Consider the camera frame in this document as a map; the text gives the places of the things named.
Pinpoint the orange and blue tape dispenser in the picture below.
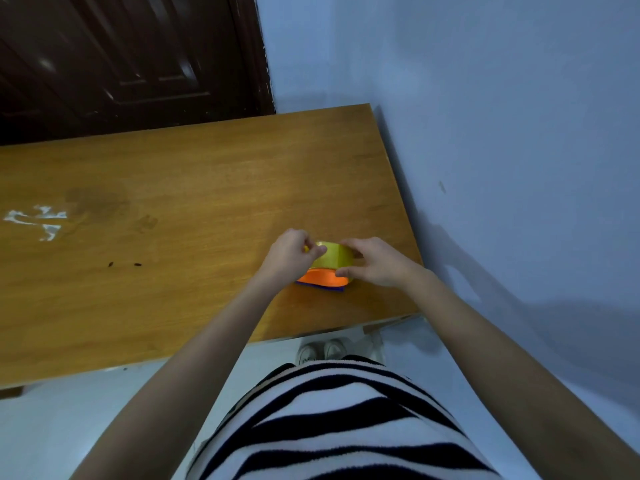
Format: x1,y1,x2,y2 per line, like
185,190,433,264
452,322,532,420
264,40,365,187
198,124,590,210
295,268,351,293

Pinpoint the person's right shoe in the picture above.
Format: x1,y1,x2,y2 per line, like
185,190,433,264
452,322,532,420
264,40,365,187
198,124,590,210
322,338,351,361

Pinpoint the person's left forearm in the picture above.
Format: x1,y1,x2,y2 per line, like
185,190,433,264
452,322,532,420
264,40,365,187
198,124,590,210
69,274,286,480

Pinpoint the person's left hand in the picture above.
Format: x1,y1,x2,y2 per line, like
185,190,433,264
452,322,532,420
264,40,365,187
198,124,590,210
257,228,329,291

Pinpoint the yellow tape roll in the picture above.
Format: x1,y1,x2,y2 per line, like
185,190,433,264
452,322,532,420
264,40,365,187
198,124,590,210
303,240,357,271

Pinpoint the person's right forearm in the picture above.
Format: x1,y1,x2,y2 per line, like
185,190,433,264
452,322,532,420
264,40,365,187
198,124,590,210
407,268,640,480

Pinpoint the person's right hand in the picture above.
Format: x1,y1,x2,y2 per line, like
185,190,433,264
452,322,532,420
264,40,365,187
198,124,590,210
333,237,426,291

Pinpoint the black white striped shirt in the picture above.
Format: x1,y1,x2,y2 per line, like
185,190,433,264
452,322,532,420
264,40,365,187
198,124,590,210
185,358,503,480

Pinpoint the dark brown wooden door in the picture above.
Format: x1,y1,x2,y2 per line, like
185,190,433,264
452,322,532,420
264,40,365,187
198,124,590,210
0,0,277,147

